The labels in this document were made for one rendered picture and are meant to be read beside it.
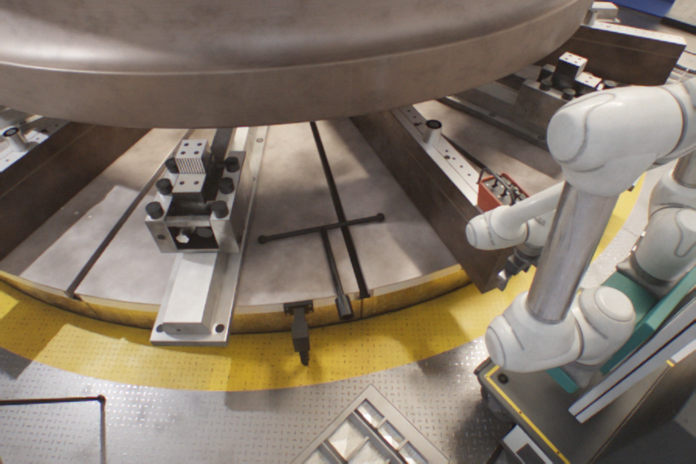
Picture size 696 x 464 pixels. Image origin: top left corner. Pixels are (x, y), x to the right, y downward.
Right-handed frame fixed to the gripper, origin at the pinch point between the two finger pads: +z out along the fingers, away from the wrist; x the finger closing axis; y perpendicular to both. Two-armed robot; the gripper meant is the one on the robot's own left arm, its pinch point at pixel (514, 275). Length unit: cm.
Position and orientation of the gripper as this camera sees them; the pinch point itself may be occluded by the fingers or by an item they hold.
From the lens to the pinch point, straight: 159.5
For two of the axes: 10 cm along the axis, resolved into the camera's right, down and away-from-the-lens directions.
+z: 0.0, 6.9, 7.2
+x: -8.1, 4.2, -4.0
